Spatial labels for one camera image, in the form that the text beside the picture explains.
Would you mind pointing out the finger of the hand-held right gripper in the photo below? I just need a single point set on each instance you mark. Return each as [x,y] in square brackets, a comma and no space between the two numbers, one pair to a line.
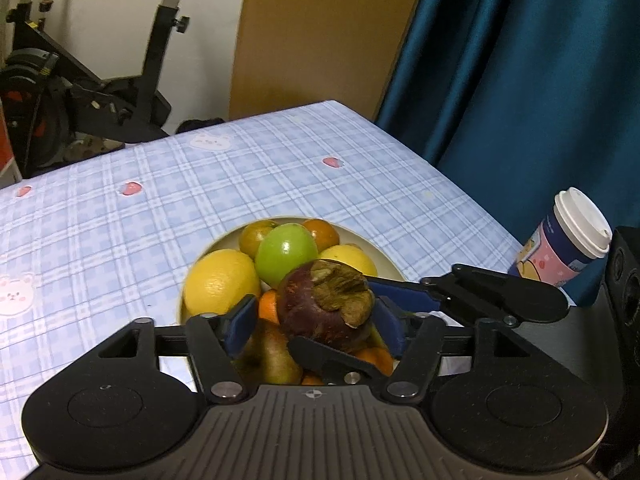
[325,360]
[405,292]

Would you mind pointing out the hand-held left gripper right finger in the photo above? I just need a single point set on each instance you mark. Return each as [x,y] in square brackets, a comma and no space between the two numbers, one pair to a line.
[392,332]

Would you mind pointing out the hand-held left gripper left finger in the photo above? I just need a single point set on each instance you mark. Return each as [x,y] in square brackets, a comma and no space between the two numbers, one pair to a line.
[241,322]

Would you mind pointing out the small orange tangerine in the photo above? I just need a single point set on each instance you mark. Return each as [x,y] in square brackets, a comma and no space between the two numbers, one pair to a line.
[375,360]
[311,379]
[267,307]

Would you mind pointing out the large yellow lemon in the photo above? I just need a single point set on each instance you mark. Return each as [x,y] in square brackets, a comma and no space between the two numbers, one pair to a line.
[217,282]

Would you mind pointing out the green pear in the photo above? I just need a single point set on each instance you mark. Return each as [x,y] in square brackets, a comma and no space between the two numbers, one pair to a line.
[272,360]

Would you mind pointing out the dark purple mangosteen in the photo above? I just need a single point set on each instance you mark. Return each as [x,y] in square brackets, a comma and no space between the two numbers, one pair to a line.
[310,310]

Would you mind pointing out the small yellow lemon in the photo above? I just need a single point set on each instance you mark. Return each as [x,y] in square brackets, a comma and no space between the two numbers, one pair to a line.
[350,257]

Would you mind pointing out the cream round plate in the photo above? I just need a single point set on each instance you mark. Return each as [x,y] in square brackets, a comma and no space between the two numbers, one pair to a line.
[222,245]

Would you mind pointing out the round green fruit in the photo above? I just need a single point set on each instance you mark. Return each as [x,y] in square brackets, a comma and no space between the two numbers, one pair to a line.
[285,255]

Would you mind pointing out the large yellow-orange speckled orange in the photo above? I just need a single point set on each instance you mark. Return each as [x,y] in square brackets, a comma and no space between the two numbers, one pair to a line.
[252,240]

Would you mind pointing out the dark orange round orange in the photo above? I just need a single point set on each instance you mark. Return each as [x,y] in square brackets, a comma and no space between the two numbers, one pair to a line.
[325,234]

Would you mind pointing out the navy pink paper cup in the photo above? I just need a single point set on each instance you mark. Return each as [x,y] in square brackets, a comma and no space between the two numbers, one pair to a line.
[560,250]

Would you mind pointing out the dark blue curtain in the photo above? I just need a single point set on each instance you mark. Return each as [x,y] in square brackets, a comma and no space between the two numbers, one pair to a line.
[525,85]

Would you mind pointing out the light wooden board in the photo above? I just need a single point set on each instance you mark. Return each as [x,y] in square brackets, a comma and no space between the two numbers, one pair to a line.
[320,35]

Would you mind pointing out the black exercise bike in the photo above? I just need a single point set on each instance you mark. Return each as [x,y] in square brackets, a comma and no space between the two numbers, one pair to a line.
[45,85]

